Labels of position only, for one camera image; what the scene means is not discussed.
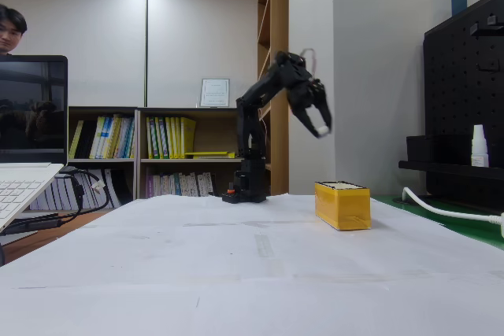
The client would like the tall wooden shelf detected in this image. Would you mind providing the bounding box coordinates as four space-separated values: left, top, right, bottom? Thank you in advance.
257 0 291 196

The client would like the low wooden bookshelf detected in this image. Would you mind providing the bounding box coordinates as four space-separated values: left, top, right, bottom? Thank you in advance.
135 106 272 200
67 105 139 212

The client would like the white dropper bottle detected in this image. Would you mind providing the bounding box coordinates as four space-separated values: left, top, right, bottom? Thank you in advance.
470 124 491 168

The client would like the black pegboard hook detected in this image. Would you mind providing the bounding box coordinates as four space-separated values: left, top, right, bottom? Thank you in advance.
469 16 504 37

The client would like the black box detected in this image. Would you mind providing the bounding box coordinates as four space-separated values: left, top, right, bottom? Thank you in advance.
406 135 473 164

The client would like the white framed certificate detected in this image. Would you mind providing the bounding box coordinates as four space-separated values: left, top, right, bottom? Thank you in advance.
198 78 232 109

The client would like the black laptop cable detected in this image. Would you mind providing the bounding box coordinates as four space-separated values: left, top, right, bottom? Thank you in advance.
54 168 112 220

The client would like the white laptop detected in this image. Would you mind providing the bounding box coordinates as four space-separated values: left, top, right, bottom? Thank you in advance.
0 54 69 235

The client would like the orange black table clamp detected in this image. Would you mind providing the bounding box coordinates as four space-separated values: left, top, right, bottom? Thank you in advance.
220 182 239 204

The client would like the flat yellow book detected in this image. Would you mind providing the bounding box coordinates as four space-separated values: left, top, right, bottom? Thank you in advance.
183 150 236 160

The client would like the white paper sheet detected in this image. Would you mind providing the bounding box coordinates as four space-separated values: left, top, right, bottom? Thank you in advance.
0 260 504 336
251 193 504 280
0 194 276 288

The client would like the black pegboard stand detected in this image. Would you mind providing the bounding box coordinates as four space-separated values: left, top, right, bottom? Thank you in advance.
423 0 504 212

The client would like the yellow binder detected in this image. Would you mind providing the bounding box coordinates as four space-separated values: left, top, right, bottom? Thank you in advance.
180 116 197 158
164 116 175 159
146 116 155 160

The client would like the white power strip cable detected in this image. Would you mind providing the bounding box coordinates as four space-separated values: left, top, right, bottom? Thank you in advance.
402 186 504 223

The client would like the green desk mat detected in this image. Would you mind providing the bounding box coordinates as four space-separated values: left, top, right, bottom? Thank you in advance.
372 194 504 253

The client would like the yellow rectangular box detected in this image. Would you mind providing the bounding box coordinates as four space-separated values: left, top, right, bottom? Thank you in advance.
313 180 372 231

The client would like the person's head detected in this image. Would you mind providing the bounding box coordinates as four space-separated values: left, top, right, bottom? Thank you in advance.
0 3 28 57

